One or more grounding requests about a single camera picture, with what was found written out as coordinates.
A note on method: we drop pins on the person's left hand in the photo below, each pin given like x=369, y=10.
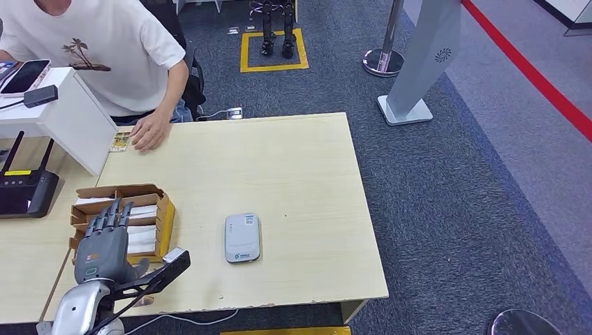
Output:
x=152, y=131

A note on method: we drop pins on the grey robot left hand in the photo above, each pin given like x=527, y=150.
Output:
x=101, y=254

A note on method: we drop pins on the person's left forearm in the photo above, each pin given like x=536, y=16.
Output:
x=173, y=94

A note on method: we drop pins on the patterned card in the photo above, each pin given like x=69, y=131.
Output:
x=119, y=142

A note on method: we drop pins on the cardboard key card box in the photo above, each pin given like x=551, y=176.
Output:
x=164, y=217

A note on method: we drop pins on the person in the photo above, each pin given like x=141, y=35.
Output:
x=115, y=37

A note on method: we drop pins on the black office chair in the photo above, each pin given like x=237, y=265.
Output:
x=196, y=88

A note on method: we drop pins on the white power strip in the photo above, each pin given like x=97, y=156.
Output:
x=234, y=113

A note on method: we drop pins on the white desk riser box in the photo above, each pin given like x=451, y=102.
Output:
x=69, y=120

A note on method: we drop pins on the black router with antennas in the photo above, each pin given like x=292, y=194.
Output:
x=23, y=194

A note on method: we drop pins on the black power bank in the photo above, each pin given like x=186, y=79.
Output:
x=41, y=95

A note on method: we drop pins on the yellow floor tape square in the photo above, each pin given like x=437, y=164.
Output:
x=273, y=68

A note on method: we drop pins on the black smartphone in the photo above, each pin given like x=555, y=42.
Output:
x=25, y=76

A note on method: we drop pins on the black humanoid robot legs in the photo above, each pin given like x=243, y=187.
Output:
x=287, y=27

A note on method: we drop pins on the grey kiosk stand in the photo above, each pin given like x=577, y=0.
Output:
x=425, y=55

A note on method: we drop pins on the red floor tape line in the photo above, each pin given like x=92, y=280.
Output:
x=532, y=76

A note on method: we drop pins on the round dark disc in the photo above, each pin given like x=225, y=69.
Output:
x=522, y=326

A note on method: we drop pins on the white platform with dark edge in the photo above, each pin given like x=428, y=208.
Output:
x=578, y=9

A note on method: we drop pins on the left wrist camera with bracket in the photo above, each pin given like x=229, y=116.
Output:
x=162, y=277

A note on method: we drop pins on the white table frame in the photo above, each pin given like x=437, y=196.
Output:
x=218, y=5

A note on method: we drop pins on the chrome stanchion post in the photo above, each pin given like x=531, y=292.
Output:
x=384, y=62

